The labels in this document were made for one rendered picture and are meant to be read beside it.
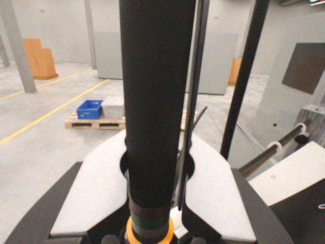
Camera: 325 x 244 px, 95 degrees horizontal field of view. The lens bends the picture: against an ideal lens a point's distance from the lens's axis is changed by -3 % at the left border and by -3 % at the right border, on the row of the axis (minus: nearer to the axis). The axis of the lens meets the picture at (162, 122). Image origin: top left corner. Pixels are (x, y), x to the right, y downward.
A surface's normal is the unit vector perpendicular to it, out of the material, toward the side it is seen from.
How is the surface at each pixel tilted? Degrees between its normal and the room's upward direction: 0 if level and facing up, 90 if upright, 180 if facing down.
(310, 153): 50
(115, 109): 96
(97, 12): 90
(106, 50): 90
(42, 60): 90
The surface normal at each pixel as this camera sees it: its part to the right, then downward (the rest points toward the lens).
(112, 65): -0.04, 0.45
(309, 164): -0.73, -0.61
